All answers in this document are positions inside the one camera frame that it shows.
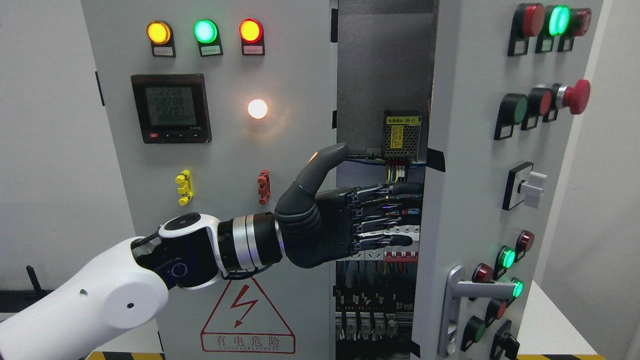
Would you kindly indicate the dark grey robot left hand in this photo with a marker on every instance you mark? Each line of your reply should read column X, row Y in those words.
column 317, row 228

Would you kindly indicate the grey cabinet door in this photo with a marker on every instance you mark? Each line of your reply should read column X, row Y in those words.
column 297, row 78
column 494, row 64

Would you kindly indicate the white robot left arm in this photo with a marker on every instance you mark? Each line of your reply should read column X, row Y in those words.
column 128, row 285

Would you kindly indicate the lower relay row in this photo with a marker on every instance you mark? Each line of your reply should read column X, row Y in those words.
column 372, row 315

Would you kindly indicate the white sockets and breakers row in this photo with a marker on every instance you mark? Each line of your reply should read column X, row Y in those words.
column 395, row 253

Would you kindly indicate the red electric hazard warning sticker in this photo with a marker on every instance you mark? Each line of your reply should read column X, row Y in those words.
column 244, row 320

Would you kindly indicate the white glowing indicator lamp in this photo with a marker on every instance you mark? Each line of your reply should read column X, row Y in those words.
column 257, row 109

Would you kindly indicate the metal mesh power supply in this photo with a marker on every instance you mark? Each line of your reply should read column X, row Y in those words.
column 401, row 134

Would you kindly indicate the black digital power meter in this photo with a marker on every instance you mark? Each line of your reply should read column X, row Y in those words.
column 172, row 108

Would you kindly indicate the red indicator lamp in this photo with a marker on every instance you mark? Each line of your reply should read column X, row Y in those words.
column 252, row 37

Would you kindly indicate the green indicator lamp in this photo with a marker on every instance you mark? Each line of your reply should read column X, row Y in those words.
column 208, row 38

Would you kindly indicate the yellow indicator lamp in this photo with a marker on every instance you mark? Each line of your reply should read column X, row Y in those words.
column 161, row 37

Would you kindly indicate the red mushroom emergency stop button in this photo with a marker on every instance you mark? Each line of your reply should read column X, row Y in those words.
column 564, row 96

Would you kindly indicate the black box with antenna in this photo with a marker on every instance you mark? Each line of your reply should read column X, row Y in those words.
column 14, row 301

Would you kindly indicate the red terminal post block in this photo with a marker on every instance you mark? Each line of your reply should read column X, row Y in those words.
column 264, row 187

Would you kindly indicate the yellow terminal post block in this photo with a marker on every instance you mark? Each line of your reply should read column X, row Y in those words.
column 184, row 187

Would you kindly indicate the silver door handle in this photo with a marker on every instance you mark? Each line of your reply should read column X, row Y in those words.
column 456, row 288

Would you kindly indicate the white knob switch right door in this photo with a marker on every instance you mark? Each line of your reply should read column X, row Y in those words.
column 524, row 185

